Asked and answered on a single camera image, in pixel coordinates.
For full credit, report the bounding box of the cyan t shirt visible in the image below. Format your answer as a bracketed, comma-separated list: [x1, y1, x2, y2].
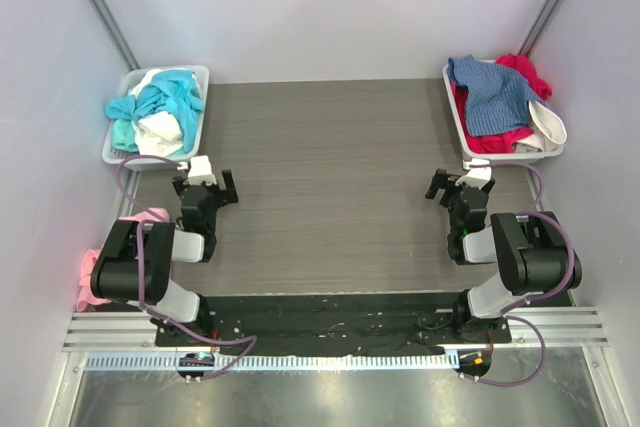
[105, 66, 209, 159]

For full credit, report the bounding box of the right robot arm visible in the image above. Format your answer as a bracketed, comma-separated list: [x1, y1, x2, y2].
[425, 167, 582, 342]

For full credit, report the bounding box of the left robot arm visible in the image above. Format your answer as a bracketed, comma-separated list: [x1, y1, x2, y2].
[89, 170, 239, 342]

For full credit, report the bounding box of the red t shirt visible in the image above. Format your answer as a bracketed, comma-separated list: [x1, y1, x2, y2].
[450, 54, 552, 154]

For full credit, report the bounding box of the right grey plastic basket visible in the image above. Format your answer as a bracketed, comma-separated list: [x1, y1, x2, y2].
[442, 64, 564, 169]

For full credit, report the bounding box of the grey plastic basket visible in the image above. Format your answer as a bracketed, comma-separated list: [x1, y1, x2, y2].
[102, 65, 209, 171]
[442, 64, 564, 169]

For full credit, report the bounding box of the left grey plastic basket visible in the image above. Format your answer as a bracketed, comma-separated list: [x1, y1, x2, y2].
[102, 65, 209, 171]

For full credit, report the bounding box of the teal green t shirt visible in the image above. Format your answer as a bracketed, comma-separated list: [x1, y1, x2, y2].
[112, 111, 185, 157]

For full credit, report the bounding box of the cream white t shirt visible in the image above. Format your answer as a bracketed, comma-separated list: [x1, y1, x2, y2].
[514, 100, 568, 153]

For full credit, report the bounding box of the blue patterned t shirt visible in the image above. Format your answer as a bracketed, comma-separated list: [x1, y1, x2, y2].
[447, 55, 543, 136]

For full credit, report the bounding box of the pink t shirt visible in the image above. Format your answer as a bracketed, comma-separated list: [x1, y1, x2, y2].
[75, 207, 170, 312]

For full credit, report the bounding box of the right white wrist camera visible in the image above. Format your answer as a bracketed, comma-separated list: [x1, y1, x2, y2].
[457, 159, 492, 189]

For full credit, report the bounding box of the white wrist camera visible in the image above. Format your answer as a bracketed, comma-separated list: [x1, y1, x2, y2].
[187, 155, 218, 186]
[457, 159, 492, 189]

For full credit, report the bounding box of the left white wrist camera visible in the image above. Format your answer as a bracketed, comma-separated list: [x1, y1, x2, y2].
[187, 155, 218, 186]

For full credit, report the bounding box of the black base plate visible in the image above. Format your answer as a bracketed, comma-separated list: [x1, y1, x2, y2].
[154, 290, 512, 356]

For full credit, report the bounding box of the slotted cable duct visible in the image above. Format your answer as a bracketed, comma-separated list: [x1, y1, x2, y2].
[84, 350, 459, 372]

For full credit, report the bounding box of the left aluminium frame post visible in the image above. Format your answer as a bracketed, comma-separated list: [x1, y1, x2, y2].
[88, 0, 140, 70]

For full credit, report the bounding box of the aluminium frame post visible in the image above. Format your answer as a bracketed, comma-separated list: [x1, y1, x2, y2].
[88, 0, 140, 70]
[517, 0, 596, 58]

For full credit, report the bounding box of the right aluminium frame post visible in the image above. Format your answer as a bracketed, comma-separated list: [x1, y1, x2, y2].
[517, 0, 596, 58]

